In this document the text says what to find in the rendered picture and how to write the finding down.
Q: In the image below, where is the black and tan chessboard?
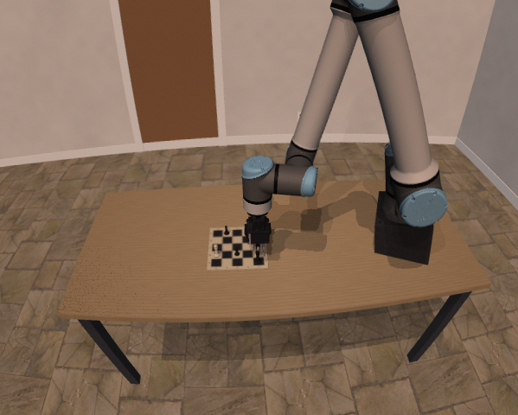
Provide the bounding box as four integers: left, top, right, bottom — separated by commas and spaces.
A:
207, 227, 268, 271

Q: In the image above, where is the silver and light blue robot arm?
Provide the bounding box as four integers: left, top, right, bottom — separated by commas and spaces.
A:
241, 0, 448, 227

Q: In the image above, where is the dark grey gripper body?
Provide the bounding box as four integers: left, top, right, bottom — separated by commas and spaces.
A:
246, 212, 270, 244

